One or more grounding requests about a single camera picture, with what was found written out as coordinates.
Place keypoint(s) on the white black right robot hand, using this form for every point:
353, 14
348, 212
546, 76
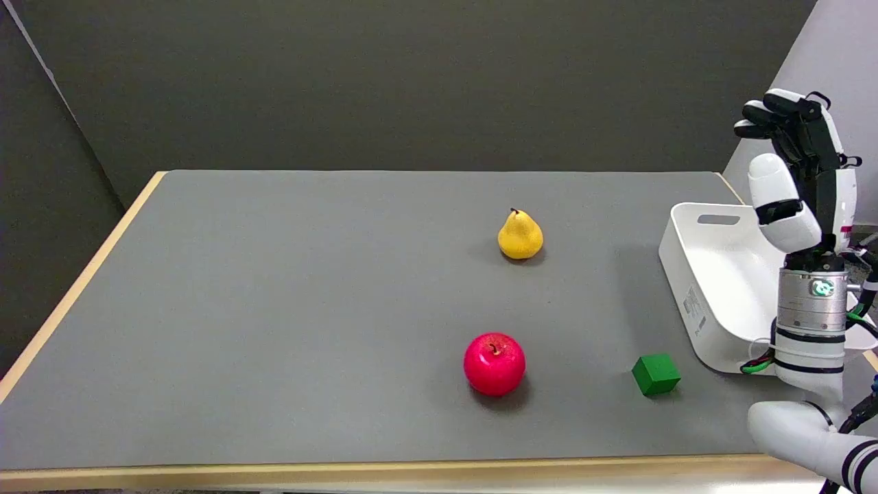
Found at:
789, 218

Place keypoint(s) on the yellow pear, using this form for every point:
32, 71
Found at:
520, 235

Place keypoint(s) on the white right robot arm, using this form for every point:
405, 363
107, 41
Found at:
811, 343

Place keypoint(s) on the white plastic bin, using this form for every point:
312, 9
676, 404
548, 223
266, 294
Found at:
713, 288

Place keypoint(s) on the green cube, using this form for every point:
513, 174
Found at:
656, 374

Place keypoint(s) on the red apple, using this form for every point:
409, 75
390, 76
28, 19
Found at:
494, 364

